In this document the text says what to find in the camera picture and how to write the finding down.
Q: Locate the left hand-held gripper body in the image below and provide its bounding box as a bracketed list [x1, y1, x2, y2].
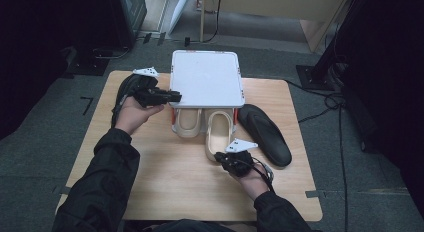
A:
[132, 67, 161, 109]

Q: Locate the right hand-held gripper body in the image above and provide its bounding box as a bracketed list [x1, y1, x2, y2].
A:
[218, 137, 259, 178]

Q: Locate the black slipper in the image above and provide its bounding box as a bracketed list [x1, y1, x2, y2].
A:
[237, 103, 293, 168]
[110, 73, 159, 128]

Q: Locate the beige clog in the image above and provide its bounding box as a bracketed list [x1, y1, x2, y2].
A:
[204, 110, 234, 163]
[173, 107, 203, 139]

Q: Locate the white shoe rack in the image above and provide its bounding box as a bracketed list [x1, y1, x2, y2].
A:
[168, 50, 246, 136]

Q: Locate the person's left hand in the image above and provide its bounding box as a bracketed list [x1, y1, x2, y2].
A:
[114, 96, 165, 136]

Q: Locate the person's right hand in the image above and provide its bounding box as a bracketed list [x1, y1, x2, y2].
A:
[233, 165, 272, 201]

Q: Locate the black cabinet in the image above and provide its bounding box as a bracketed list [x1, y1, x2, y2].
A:
[106, 0, 148, 50]

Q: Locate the white board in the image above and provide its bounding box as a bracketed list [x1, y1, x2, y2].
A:
[168, 0, 192, 35]

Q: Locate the black metal stand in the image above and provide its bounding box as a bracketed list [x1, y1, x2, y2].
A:
[295, 0, 359, 92]

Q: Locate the grey floor tape strip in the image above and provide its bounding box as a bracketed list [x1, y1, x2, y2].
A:
[52, 185, 72, 196]

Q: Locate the light wooden furniture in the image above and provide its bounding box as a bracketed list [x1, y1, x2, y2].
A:
[199, 0, 354, 54]

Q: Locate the right hand-held gripper cable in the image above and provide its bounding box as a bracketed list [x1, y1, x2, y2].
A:
[233, 156, 276, 194]

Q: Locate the hand-held gripper cable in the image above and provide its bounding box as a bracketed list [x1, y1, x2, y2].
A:
[233, 156, 276, 194]
[111, 90, 133, 127]

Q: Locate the left hand-held gripper cable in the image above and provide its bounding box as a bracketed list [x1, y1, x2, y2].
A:
[111, 90, 133, 127]

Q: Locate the black stand base plate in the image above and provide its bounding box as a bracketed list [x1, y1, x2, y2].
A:
[65, 46, 111, 77]

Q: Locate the hanging black cable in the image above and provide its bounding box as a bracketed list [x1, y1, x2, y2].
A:
[202, 0, 223, 44]

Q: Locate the black floor cable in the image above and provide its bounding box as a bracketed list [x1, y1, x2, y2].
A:
[284, 79, 350, 232]

